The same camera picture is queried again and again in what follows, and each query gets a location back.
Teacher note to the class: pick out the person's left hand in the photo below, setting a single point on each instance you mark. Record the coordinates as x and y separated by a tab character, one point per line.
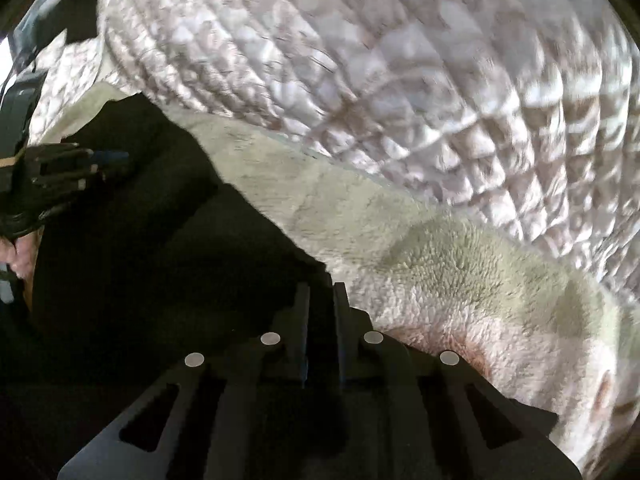
21	255

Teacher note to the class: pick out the black pants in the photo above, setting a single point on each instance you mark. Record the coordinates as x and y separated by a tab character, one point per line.
136	271

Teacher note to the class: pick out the floral green plush blanket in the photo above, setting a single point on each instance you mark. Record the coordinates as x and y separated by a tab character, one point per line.
539	332

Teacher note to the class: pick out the quilted beige satin bedspread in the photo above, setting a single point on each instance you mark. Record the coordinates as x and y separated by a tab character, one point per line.
523	112

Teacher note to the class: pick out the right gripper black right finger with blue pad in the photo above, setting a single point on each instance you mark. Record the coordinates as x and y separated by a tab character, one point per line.
410	415

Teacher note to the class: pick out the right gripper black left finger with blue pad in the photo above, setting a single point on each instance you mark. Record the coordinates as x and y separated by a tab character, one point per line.
238	415

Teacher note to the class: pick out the dark clothes pile on bed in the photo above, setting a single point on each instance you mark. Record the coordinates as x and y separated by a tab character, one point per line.
46	19

